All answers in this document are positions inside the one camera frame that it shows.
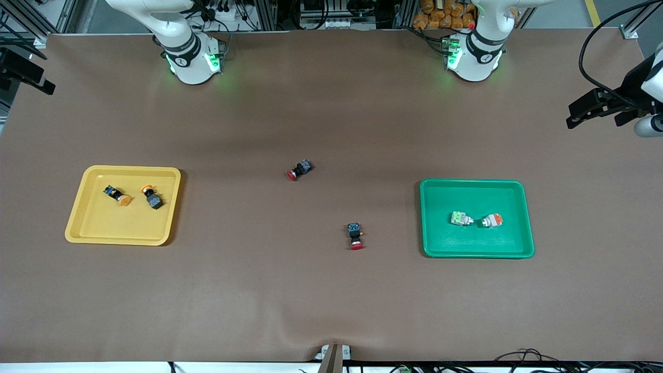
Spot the yellow mushroom push button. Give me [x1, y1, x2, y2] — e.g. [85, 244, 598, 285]
[140, 185, 165, 210]
[103, 185, 132, 207]

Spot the yellow plastic tray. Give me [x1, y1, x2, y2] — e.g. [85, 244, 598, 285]
[65, 165, 182, 246]

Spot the orange packets pile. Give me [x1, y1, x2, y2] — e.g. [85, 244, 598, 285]
[413, 0, 480, 30]

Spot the green plastic tray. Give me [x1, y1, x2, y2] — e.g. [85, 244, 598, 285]
[419, 178, 535, 259]

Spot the white power strip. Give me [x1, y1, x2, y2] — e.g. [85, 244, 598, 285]
[207, 0, 244, 21]

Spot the red mushroom push button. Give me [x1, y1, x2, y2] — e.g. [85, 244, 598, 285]
[347, 223, 365, 251]
[286, 159, 313, 181]

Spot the brown table mat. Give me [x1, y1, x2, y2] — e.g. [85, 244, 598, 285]
[0, 28, 663, 363]

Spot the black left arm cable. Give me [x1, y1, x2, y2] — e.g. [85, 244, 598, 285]
[578, 0, 663, 112]

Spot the aluminium frame post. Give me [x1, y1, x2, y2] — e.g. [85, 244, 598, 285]
[254, 0, 278, 31]
[396, 0, 417, 29]

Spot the black cable bundle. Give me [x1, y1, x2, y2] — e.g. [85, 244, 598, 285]
[492, 348, 663, 373]

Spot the metal bracket with post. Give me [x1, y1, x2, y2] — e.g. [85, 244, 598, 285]
[313, 343, 353, 373]

